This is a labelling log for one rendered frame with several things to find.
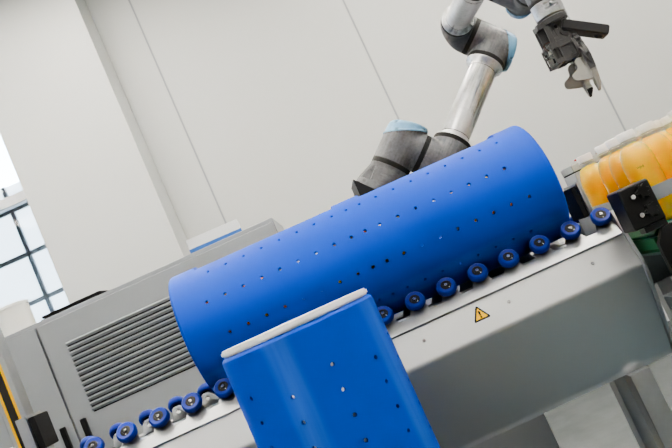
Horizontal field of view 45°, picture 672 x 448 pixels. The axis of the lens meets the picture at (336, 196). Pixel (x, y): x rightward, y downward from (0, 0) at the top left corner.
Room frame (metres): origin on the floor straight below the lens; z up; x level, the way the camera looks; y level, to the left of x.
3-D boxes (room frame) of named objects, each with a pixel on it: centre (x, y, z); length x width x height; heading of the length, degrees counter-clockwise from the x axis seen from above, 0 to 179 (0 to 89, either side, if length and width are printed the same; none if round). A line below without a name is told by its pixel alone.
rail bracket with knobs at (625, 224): (1.72, -0.56, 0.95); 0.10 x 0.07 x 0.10; 3
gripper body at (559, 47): (1.97, -0.66, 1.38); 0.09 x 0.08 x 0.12; 93
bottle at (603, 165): (1.94, -0.62, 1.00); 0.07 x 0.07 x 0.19
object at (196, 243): (3.58, 0.57, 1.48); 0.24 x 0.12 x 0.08; 99
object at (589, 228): (1.91, -0.50, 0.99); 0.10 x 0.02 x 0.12; 3
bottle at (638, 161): (1.79, -0.63, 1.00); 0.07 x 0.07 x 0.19
